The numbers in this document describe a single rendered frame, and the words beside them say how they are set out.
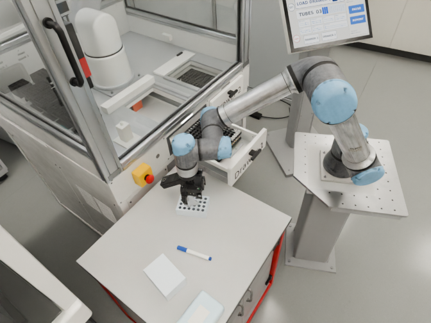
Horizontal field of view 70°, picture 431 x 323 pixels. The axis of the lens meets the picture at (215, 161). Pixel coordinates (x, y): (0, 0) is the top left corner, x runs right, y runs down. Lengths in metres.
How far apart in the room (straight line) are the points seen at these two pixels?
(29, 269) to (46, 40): 0.56
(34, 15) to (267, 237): 1.00
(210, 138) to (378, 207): 0.76
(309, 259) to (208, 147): 1.24
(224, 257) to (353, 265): 1.12
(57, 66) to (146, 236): 0.69
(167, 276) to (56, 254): 1.32
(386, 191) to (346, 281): 0.77
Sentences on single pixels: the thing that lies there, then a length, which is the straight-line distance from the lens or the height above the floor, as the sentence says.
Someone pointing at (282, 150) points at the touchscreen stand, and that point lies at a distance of 2.56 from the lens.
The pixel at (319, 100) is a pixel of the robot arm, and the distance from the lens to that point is 0.90.
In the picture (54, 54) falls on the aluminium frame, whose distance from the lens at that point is 0.94.
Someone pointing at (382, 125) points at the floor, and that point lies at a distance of 3.09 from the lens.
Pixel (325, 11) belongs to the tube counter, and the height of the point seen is 1.11.
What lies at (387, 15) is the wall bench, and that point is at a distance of 3.99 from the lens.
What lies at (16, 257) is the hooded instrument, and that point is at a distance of 0.83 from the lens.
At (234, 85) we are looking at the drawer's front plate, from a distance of 1.67.
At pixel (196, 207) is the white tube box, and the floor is 0.80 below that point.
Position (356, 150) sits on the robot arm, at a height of 1.08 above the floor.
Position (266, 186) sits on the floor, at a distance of 2.34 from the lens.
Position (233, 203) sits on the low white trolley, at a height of 0.76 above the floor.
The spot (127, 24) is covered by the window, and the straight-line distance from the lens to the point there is 1.08.
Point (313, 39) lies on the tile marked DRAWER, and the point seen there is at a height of 1.00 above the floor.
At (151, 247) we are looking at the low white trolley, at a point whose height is 0.76.
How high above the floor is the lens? 1.83
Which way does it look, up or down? 47 degrees down
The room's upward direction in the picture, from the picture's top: 4 degrees counter-clockwise
